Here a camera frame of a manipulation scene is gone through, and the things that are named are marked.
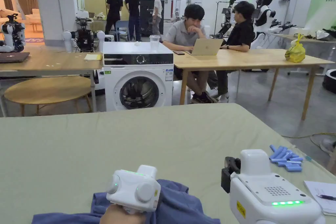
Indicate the dark pen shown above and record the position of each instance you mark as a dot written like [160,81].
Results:
[326,196]

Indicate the bed with pale green sheet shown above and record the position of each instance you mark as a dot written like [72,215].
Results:
[105,142]

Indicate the person's left hand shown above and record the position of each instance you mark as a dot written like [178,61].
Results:
[120,217]

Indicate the black robot with white shoulders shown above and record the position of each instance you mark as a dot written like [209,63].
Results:
[84,39]

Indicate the white washing machine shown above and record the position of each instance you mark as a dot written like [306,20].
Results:
[118,77]

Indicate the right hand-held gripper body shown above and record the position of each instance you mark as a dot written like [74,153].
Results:
[262,203]

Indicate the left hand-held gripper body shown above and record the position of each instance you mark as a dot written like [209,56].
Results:
[126,182]

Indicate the pile of blue batteries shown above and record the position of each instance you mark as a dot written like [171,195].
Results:
[284,157]

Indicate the dark blue shirt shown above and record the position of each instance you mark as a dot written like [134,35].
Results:
[178,208]

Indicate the black cabinet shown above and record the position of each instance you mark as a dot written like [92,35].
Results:
[147,19]

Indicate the white paper sheets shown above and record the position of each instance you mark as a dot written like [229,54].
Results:
[315,188]

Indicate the white and black humanoid robot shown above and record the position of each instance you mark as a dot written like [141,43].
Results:
[266,14]

